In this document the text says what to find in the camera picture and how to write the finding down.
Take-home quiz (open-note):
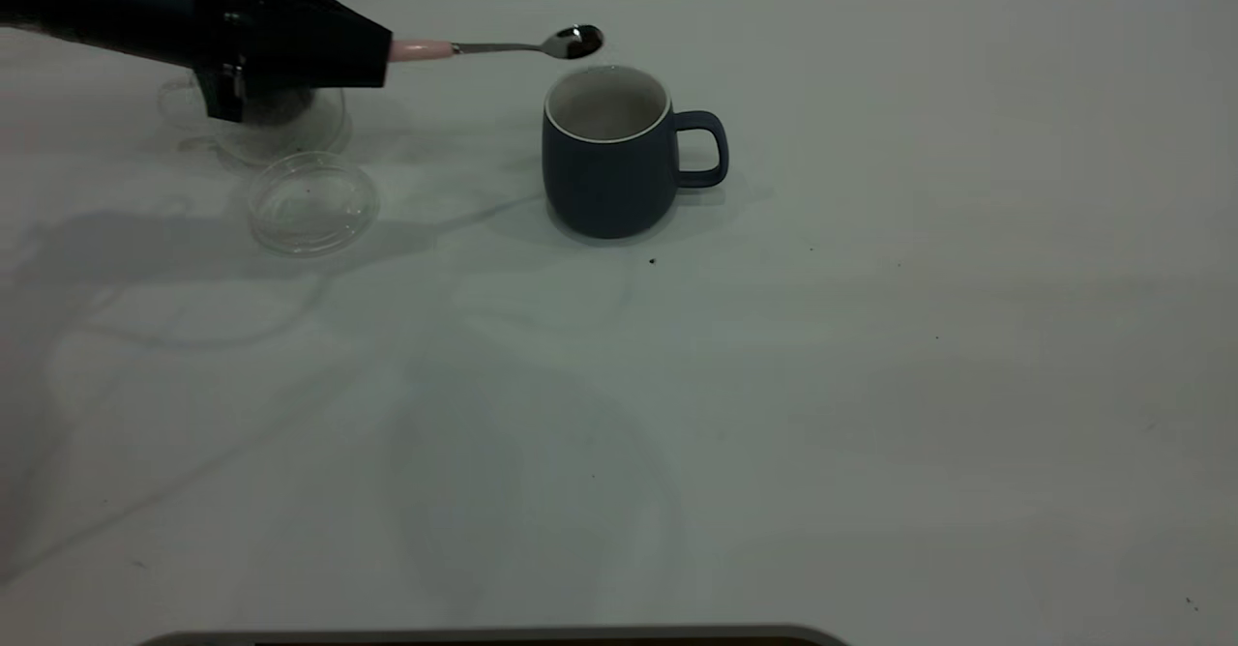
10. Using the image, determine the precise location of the clear glass saucer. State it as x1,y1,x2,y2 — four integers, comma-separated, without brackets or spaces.
247,151,380,257

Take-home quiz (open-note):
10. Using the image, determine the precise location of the dark grey ceramic mug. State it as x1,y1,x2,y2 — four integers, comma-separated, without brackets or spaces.
542,65,729,240

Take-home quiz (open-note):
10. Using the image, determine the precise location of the pink handled metal spoon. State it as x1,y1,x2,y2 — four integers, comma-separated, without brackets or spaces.
389,25,604,65

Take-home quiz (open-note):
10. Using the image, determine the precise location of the clear double-walled glass cup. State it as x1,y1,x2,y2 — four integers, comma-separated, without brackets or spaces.
158,71,347,168

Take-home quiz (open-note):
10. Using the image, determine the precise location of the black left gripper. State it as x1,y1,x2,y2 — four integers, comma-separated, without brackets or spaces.
192,0,394,125

